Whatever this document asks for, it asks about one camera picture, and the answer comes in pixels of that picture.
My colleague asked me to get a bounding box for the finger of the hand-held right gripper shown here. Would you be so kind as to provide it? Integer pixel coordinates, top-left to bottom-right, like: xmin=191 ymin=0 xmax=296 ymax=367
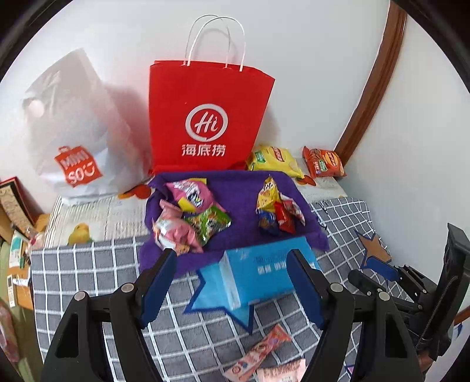
xmin=347 ymin=270 xmax=421 ymax=318
xmin=366 ymin=257 xmax=427 ymax=295

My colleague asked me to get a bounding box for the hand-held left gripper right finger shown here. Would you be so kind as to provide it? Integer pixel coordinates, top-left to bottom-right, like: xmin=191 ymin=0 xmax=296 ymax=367
xmin=286 ymin=249 xmax=421 ymax=382

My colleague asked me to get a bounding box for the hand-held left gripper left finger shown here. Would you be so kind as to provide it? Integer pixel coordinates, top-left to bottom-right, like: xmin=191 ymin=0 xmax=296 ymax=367
xmin=40 ymin=248 xmax=178 ymax=382

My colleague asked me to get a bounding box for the blue tissue pack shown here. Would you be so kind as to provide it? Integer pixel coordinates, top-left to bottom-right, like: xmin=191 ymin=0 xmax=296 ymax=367
xmin=184 ymin=237 xmax=322 ymax=335

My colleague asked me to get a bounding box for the pink peach snack packet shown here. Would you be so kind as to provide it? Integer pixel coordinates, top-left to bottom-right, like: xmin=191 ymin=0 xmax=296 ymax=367
xmin=152 ymin=198 xmax=204 ymax=255

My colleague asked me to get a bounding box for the green snack packet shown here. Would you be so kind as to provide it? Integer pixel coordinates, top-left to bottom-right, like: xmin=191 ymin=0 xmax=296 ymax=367
xmin=184 ymin=205 xmax=232 ymax=247

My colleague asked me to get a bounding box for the blue snack packet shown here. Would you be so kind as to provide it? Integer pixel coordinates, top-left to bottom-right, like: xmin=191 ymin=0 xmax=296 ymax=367
xmin=257 ymin=209 xmax=280 ymax=236

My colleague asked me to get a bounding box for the red white snack packet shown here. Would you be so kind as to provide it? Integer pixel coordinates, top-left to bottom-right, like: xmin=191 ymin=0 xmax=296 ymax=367
xmin=281 ymin=195 xmax=306 ymax=226

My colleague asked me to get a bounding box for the grey checked blanket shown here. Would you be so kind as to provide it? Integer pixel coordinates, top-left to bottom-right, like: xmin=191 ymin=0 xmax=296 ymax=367
xmin=29 ymin=198 xmax=408 ymax=382

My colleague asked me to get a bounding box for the pink strip snack packet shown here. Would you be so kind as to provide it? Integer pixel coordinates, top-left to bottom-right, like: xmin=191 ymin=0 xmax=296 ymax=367
xmin=224 ymin=323 xmax=292 ymax=382

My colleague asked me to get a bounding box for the duck print quilt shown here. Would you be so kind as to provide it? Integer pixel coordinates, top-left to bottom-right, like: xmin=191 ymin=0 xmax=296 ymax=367
xmin=46 ymin=176 xmax=346 ymax=247

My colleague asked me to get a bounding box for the pale pink snack packet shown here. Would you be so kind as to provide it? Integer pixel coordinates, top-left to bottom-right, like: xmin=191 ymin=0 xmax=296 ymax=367
xmin=257 ymin=358 xmax=307 ymax=382

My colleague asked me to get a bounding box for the purple pink snack packet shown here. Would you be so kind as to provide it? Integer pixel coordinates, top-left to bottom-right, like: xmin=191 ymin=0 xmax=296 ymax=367
xmin=165 ymin=177 xmax=215 ymax=214

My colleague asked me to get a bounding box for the yellow triangular snack packet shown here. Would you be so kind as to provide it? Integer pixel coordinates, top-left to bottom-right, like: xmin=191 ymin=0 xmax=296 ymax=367
xmin=256 ymin=175 xmax=281 ymax=217

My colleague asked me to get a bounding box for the purple towel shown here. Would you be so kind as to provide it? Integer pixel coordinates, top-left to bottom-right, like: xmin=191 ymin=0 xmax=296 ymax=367
xmin=139 ymin=170 xmax=329 ymax=278

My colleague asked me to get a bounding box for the orange chips bag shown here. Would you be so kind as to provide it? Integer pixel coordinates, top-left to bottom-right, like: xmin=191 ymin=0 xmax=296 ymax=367
xmin=302 ymin=146 xmax=346 ymax=179

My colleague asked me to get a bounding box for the yellow chips bag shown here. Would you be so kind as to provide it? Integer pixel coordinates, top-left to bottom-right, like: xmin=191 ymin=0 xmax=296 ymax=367
xmin=245 ymin=145 xmax=305 ymax=179

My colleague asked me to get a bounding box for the wooden nightstand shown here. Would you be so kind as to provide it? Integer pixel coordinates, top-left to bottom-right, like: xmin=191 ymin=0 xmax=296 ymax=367
xmin=7 ymin=264 xmax=35 ymax=313

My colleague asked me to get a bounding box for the green white box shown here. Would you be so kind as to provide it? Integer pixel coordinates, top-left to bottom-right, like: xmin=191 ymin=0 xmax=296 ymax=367
xmin=9 ymin=231 xmax=32 ymax=267

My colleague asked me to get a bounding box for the pink plastic bag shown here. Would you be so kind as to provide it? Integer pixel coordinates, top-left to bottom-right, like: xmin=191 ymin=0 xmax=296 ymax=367
xmin=0 ymin=299 xmax=21 ymax=364

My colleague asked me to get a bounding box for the brown cardboard board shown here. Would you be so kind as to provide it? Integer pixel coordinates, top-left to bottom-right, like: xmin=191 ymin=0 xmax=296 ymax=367
xmin=0 ymin=207 xmax=17 ymax=245

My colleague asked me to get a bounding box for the white plastic shopping bag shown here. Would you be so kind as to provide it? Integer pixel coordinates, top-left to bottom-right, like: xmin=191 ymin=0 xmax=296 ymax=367
xmin=22 ymin=48 xmax=155 ymax=201

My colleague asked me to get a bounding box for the red paper bag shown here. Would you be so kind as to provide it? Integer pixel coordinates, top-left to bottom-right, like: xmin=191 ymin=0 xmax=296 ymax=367
xmin=149 ymin=15 xmax=276 ymax=175

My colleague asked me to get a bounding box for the brown wooden door frame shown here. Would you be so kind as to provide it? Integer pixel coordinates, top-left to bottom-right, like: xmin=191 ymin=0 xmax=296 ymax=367
xmin=334 ymin=4 xmax=408 ymax=158

